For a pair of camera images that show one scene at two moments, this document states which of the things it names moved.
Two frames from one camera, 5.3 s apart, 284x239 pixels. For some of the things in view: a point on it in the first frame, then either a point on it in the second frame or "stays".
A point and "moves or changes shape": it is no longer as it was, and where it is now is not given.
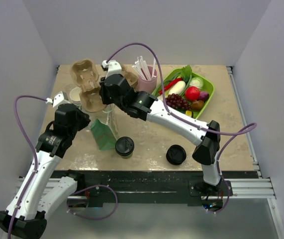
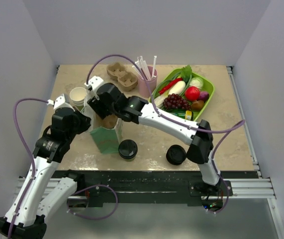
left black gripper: (85, 119) stays
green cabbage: (196, 81) stays
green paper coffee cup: (127, 156) moves or changes shape
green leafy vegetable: (186, 72) stays
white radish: (177, 87) stays
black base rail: (154, 187) stays
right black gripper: (106, 100) -> (97, 105)
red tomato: (192, 93) stays
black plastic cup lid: (124, 146) moves or changes shape
